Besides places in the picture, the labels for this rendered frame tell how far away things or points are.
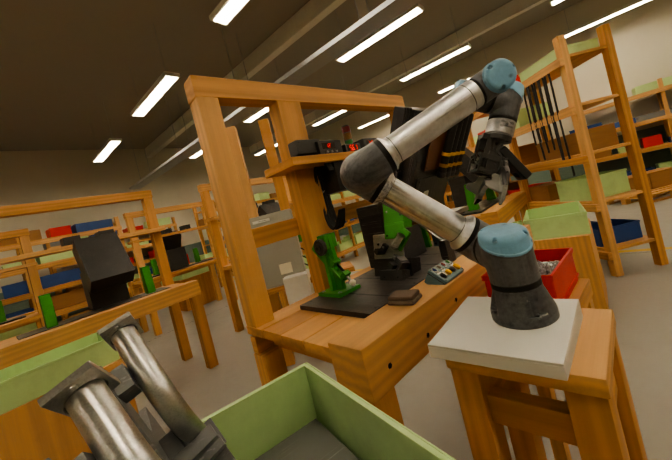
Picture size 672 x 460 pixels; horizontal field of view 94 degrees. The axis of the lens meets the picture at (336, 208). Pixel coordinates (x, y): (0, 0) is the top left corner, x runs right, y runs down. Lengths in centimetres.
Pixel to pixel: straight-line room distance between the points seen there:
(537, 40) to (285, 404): 1035
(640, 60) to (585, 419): 977
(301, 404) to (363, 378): 22
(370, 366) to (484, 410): 28
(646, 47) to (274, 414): 1024
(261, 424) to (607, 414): 66
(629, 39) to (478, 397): 990
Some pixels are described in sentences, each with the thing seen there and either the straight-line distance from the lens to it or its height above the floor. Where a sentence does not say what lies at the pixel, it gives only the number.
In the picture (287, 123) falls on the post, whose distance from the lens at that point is 161.
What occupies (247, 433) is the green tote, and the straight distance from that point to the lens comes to 76.
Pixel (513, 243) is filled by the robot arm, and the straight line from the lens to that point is 85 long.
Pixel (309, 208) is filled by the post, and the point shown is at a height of 130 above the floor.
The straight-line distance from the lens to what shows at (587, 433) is 90.
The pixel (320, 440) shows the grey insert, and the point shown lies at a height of 85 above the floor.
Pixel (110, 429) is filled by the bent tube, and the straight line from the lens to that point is 36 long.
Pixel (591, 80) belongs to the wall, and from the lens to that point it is 1029.
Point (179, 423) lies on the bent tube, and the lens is 52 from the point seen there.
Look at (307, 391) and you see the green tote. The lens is 79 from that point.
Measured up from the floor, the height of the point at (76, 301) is 75.
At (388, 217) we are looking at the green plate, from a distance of 149.
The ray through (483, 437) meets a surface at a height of 64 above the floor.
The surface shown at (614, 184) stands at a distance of 403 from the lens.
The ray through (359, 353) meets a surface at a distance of 90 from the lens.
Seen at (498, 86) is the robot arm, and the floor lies 146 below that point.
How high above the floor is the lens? 128
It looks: level
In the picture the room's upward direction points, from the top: 14 degrees counter-clockwise
